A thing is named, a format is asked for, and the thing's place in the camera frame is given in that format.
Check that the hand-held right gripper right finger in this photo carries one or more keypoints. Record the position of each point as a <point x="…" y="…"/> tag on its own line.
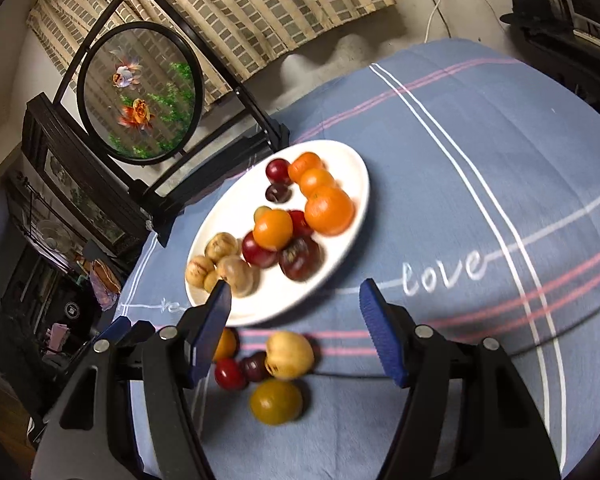
<point x="380" y="335"/>

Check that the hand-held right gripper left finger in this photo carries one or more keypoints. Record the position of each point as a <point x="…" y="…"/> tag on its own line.
<point x="211" y="325"/>

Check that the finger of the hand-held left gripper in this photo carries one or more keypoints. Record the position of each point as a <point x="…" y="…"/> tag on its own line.
<point x="141" y="331"/>
<point x="114" y="329"/>

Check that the small orange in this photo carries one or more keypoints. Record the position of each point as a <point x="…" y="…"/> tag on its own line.
<point x="225" y="344"/>
<point x="317" y="182"/>
<point x="306" y="165"/>

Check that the red cherry tomato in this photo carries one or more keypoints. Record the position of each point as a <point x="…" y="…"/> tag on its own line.
<point x="229" y="374"/>
<point x="301" y="223"/>

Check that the tan striped round fruit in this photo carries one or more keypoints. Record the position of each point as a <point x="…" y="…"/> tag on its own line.
<point x="199" y="271"/>

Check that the dark purple plum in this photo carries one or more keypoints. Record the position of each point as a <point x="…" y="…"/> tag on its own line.
<point x="255" y="366"/>
<point x="277" y="193"/>

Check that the yellow lumpy fruit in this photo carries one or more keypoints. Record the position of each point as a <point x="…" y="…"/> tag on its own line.
<point x="288" y="355"/>

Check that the white oval plate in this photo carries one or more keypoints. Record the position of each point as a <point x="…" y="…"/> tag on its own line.
<point x="345" y="255"/>

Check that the yellow round fruit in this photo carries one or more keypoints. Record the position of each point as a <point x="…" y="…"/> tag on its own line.
<point x="262" y="212"/>
<point x="276" y="401"/>

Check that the large dark purple tomato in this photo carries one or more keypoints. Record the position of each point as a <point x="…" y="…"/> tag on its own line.
<point x="300" y="258"/>

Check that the orange-yellow round fruit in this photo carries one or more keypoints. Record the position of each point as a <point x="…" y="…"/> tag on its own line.
<point x="272" y="230"/>

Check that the red plum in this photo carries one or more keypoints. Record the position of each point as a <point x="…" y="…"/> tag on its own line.
<point x="257" y="251"/>
<point x="278" y="170"/>

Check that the black box with round logo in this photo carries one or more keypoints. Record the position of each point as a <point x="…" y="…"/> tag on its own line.
<point x="71" y="310"/>

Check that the orange pink bag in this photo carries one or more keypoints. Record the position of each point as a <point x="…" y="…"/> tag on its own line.
<point x="105" y="280"/>

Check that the beige round fruit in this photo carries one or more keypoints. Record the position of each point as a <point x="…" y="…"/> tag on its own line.
<point x="222" y="246"/>
<point x="237" y="276"/>

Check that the electric fan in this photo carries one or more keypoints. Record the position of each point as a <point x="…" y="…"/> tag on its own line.
<point x="52" y="235"/>

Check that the large orange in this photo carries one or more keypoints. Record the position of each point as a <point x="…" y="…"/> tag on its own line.
<point x="330" y="210"/>

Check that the black framed picture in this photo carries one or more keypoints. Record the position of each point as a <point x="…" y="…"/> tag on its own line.
<point x="75" y="175"/>

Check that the blue striped tablecloth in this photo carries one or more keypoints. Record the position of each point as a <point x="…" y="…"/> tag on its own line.
<point x="455" y="185"/>

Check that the round goldfish glass screen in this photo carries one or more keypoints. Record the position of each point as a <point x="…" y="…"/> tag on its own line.
<point x="140" y="90"/>

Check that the checked beige curtain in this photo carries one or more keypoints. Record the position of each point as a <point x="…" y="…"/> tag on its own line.
<point x="230" y="15"/>

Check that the dark desk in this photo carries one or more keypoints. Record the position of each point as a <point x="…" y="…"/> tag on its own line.
<point x="570" y="70"/>

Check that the black hat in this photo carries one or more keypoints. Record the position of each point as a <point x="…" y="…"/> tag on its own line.
<point x="527" y="7"/>

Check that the white remote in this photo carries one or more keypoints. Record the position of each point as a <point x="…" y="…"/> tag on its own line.
<point x="589" y="37"/>

